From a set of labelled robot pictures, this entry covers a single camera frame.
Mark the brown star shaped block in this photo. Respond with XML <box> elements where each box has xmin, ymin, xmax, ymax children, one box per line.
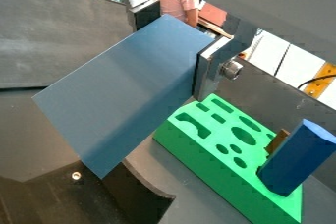
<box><xmin>265</xmin><ymin>129</ymin><xmax>290</xmax><ymax>154</ymax></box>

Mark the green shape sorting board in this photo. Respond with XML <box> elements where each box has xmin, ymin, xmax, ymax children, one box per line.
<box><xmin>153</xmin><ymin>94</ymin><xmax>301</xmax><ymax>224</ymax></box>

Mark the person in pink shirt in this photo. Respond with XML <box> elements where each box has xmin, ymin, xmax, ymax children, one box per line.
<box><xmin>158</xmin><ymin>0</ymin><xmax>200</xmax><ymax>28</ymax></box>

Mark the light blue rectangular block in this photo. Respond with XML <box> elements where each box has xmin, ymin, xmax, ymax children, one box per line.
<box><xmin>33</xmin><ymin>15</ymin><xmax>212</xmax><ymax>177</ymax></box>

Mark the dark blue hexagonal prism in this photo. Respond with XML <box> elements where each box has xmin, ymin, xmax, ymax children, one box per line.
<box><xmin>257</xmin><ymin>119</ymin><xmax>336</xmax><ymax>196</ymax></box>

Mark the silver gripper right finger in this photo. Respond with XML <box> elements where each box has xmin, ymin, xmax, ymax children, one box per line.
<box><xmin>192</xmin><ymin>15</ymin><xmax>258</xmax><ymax>101</ymax></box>

